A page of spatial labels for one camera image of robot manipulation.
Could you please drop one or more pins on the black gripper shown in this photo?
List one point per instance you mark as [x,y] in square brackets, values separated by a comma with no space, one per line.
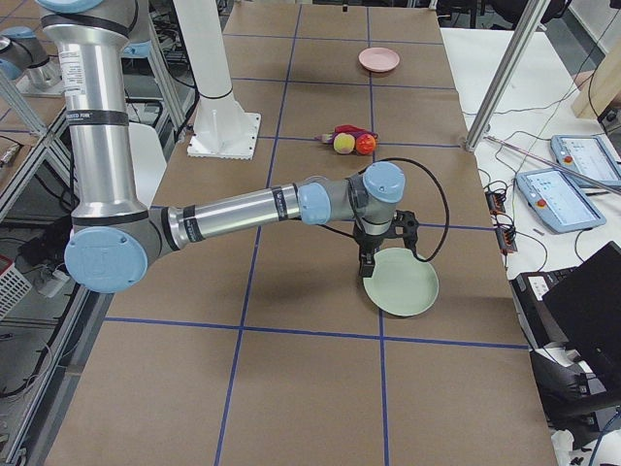
[371,241]

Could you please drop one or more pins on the yellow pink peach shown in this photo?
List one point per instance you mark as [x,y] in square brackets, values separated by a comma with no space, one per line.
[344,143]

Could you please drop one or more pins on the purple eggplant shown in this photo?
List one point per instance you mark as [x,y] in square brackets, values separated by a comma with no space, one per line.
[327,138]

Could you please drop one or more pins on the red chili pepper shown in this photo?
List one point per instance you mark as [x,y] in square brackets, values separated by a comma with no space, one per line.
[347,128]

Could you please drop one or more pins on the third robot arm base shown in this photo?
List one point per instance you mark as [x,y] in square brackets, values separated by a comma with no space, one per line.
[25,62]

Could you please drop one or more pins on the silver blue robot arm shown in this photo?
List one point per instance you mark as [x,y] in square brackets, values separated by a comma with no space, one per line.
[115,236]

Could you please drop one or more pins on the green plate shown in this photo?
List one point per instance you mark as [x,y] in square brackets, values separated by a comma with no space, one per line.
[402,285]

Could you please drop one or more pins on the red yellow pomegranate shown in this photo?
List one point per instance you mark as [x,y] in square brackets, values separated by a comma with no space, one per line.
[365,144]

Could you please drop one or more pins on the near teach pendant tablet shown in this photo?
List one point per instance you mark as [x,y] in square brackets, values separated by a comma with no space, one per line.
[558,201]

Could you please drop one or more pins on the teach pendant tablet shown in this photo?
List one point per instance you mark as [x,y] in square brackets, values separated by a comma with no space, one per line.
[558,201]
[588,156]

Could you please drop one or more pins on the pink plate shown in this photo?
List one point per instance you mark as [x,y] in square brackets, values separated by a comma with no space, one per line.
[378,59]

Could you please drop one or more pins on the long metal rod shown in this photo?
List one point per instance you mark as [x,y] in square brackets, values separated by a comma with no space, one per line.
[555,165]

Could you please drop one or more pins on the black laptop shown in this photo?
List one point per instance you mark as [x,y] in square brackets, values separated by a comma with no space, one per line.
[578,306]

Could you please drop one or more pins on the white chair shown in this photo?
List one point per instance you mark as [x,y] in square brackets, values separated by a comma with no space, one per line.
[149,163]

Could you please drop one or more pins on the far teach pendant tablet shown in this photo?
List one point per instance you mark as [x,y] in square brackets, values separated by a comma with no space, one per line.
[588,156]

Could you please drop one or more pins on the white plastic basket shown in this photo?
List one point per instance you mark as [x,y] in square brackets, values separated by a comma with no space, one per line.
[14,286]

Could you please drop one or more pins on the white camera mast column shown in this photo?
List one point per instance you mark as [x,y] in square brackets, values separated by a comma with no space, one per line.
[221,127]

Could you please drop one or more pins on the aluminium frame post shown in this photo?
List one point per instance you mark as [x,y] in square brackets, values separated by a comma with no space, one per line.
[520,39]

